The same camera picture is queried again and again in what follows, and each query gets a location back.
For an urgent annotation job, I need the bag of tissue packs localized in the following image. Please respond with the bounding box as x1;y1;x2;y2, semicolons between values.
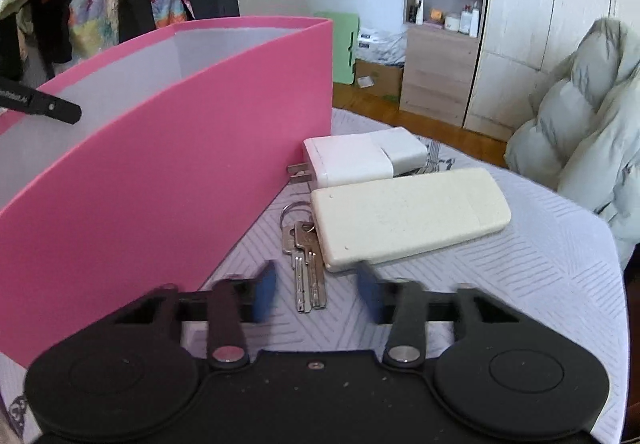
355;27;407;65

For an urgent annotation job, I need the brown cardboard box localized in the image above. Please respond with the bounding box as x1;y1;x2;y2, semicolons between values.
352;59;405;102

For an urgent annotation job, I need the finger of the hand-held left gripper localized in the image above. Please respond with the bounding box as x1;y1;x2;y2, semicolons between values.
0;77;82;125

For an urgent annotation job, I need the floral quilt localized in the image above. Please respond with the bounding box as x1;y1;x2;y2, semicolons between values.
67;0;196;60

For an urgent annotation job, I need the pink cardboard box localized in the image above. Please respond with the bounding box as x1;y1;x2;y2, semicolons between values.
0;16;335;370

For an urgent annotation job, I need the grey puffer jacket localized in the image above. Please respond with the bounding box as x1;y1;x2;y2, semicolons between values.
504;17;640;270

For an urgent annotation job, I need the white charger with prongs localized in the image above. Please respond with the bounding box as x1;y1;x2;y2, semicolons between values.
286;134;396;189

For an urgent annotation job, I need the silver key bunch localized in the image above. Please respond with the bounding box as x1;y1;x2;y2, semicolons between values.
280;201;328;314

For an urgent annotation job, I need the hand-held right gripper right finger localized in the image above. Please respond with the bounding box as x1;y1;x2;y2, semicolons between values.
356;260;523;369

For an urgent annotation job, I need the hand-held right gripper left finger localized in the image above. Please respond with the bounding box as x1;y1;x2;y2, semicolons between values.
107;260;279;371

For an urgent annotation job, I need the wooden shelf unit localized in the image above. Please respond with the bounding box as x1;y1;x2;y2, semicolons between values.
399;0;493;127

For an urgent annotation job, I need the light wooden wardrobe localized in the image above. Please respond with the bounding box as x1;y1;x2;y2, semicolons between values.
462;0;640;142

